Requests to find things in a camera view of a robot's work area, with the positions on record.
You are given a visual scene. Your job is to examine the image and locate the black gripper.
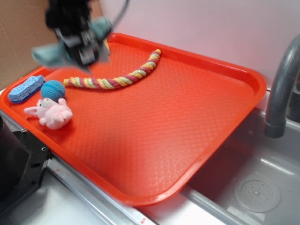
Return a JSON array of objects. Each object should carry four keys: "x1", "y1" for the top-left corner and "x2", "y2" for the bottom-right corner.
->
[{"x1": 45, "y1": 0, "x2": 110, "y2": 75}]

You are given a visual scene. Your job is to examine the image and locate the light blue cloth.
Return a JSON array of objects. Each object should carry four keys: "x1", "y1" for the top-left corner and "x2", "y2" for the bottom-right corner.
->
[{"x1": 32, "y1": 17, "x2": 113, "y2": 68}]

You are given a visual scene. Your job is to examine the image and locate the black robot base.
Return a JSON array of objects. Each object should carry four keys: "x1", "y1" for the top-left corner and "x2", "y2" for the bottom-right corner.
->
[{"x1": 0, "y1": 118, "x2": 49, "y2": 216}]

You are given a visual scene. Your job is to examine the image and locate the yellow sponge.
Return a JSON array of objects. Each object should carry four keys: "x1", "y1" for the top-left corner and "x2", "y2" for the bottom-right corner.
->
[{"x1": 104, "y1": 38, "x2": 111, "y2": 55}]

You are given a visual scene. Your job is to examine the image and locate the blue rubber ball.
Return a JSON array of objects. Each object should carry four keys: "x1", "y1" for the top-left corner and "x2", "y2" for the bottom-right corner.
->
[{"x1": 41, "y1": 80, "x2": 66, "y2": 102}]

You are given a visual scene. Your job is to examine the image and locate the pink plush toy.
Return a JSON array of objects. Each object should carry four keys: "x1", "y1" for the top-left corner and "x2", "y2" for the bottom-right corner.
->
[{"x1": 23, "y1": 98, "x2": 73, "y2": 130}]

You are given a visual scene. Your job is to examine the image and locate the blue sponge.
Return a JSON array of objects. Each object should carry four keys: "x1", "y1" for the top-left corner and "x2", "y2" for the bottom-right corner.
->
[{"x1": 8, "y1": 75, "x2": 45, "y2": 104}]

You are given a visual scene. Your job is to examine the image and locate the brown cardboard panel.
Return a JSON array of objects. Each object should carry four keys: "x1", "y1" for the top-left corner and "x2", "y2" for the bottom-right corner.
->
[{"x1": 0, "y1": 0, "x2": 108, "y2": 91}]

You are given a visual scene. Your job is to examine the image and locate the red plastic tray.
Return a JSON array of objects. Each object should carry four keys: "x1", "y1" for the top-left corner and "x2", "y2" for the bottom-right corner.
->
[{"x1": 0, "y1": 34, "x2": 267, "y2": 206}]

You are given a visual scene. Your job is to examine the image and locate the grey faucet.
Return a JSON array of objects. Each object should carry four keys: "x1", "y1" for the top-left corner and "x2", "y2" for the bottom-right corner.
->
[{"x1": 263, "y1": 36, "x2": 300, "y2": 138}]

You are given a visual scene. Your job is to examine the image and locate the grey toy sink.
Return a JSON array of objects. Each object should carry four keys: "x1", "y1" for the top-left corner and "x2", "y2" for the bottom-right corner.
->
[{"x1": 142, "y1": 110, "x2": 300, "y2": 225}]

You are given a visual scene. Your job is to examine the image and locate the sink drain cover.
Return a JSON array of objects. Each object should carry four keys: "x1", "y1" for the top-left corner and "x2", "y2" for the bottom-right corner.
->
[{"x1": 233, "y1": 174, "x2": 281, "y2": 213}]

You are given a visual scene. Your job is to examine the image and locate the multicolour twisted rope toy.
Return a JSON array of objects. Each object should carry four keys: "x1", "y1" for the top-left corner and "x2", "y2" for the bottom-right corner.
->
[{"x1": 63, "y1": 49, "x2": 162, "y2": 90}]

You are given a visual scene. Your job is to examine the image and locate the black cable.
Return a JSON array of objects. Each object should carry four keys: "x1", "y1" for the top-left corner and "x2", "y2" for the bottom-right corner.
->
[{"x1": 110, "y1": 0, "x2": 131, "y2": 31}]

